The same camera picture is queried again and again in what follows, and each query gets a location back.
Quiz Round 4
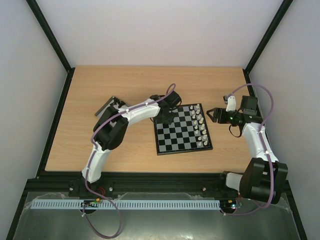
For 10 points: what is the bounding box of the black frame post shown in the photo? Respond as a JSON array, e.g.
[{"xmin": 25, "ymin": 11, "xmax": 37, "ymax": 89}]
[
  {"xmin": 244, "ymin": 0, "xmax": 293, "ymax": 75},
  {"xmin": 26, "ymin": 0, "xmax": 75, "ymax": 73}
]

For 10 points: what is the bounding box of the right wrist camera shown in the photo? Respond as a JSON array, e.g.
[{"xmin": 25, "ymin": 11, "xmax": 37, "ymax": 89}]
[{"xmin": 223, "ymin": 95, "xmax": 237, "ymax": 112}]

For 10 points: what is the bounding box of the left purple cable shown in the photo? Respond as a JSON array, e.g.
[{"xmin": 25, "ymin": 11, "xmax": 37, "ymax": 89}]
[{"xmin": 81, "ymin": 83, "xmax": 176, "ymax": 237}]

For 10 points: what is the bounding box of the light blue slotted cable duct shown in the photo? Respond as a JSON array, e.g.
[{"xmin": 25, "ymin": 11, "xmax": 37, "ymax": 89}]
[{"xmin": 30, "ymin": 199, "xmax": 221, "ymax": 210}]

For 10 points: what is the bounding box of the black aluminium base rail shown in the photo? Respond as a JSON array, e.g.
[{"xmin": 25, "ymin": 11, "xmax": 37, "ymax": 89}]
[{"xmin": 26, "ymin": 171, "xmax": 291, "ymax": 200}]

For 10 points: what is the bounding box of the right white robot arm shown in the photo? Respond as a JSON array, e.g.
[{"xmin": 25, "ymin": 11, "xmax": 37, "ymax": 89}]
[{"xmin": 206, "ymin": 95, "xmax": 288, "ymax": 204}]

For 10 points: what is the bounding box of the metal tray with wooden rim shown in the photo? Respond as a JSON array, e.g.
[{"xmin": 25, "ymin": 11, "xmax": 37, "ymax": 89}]
[{"xmin": 94, "ymin": 95, "xmax": 130, "ymax": 118}]

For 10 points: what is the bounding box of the black chess piece in tray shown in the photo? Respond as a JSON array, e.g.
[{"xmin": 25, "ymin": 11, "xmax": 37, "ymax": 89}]
[{"xmin": 111, "ymin": 98, "xmax": 126, "ymax": 108}]

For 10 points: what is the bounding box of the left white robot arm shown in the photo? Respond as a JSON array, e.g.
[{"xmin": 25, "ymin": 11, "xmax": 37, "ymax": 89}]
[{"xmin": 81, "ymin": 90, "xmax": 182, "ymax": 184}]

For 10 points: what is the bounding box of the black and silver chessboard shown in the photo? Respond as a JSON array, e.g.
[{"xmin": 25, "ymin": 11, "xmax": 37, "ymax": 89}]
[{"xmin": 153, "ymin": 103, "xmax": 213, "ymax": 156}]

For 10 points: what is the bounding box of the black frame post right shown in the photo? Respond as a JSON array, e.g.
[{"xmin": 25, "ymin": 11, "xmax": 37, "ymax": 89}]
[{"xmin": 244, "ymin": 0, "xmax": 293, "ymax": 75}]

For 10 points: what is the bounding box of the black frame post left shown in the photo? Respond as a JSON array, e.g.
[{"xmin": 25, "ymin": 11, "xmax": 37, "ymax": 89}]
[{"xmin": 26, "ymin": 0, "xmax": 75, "ymax": 73}]

